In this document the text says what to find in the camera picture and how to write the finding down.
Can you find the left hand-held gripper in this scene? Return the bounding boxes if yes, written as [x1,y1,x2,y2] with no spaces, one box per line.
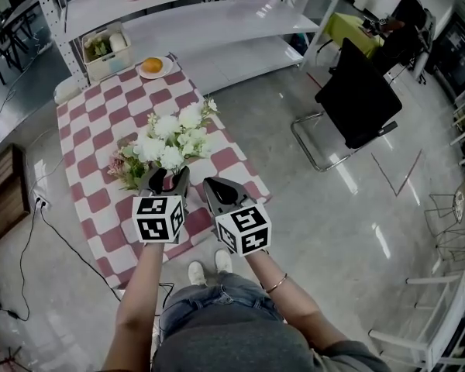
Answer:
[132,166,191,244]

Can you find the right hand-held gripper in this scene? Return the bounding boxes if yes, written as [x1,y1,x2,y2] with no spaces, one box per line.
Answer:
[202,177,273,256]

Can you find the pink flower bouquet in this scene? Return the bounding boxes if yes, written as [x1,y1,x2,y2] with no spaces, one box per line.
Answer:
[107,145,152,192]

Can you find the white flower bouquet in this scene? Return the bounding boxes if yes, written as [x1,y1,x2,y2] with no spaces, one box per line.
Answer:
[133,98,221,177]

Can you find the person's right forearm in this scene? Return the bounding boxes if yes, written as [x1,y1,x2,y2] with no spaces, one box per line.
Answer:
[243,250,348,350]

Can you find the person's left forearm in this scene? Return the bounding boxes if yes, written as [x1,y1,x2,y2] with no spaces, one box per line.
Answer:
[102,242,166,372]

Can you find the person's right white shoe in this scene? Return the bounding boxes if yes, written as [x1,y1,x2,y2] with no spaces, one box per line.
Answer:
[215,249,233,274]

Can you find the person's white shoe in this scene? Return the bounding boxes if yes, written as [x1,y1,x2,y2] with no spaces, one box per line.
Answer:
[188,260,206,286]
[215,249,233,274]

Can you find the red white checkered tablecloth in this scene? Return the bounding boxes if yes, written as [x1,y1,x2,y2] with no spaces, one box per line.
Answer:
[56,58,272,290]

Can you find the person's left white shoe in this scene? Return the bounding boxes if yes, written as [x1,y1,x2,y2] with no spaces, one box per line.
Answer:
[188,260,206,286]

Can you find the person's blue jeans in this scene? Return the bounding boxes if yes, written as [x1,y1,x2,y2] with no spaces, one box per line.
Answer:
[160,273,284,336]

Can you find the white plate under orange fruit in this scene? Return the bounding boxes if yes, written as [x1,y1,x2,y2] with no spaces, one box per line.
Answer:
[139,56,174,80]

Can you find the white storage basket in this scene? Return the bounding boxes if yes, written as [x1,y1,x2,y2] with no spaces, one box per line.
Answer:
[81,21,135,83]

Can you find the white plastic bin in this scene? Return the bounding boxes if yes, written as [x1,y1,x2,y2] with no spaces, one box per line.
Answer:
[53,77,82,104]

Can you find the person's grey shirt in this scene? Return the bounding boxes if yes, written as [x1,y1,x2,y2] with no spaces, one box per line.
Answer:
[150,315,391,372]

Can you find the brown wooden pallet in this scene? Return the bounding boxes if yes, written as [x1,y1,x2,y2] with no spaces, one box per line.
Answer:
[0,142,32,251]

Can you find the black cantilever office chair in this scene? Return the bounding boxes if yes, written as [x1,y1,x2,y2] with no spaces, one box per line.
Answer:
[291,36,404,173]

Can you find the white metal shelf rack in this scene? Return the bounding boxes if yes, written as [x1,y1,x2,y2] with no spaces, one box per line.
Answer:
[34,0,352,96]

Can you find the green cloth table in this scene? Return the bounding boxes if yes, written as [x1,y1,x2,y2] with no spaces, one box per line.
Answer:
[319,12,384,60]

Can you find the long black table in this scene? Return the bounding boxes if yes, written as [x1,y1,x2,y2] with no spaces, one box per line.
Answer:
[0,0,38,84]

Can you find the dark display screen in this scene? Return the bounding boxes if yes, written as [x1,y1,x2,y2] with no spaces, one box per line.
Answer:
[429,12,465,96]

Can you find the thin metal bracelet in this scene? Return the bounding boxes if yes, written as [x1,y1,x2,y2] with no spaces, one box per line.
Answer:
[263,272,289,295]

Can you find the black floor cable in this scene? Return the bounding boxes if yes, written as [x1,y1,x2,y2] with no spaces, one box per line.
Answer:
[5,207,43,322]
[40,205,123,301]

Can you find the wire frame chair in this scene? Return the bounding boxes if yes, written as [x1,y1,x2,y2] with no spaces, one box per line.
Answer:
[424,182,465,263]

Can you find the white frame table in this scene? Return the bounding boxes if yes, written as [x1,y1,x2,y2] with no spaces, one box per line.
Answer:
[367,269,465,370]

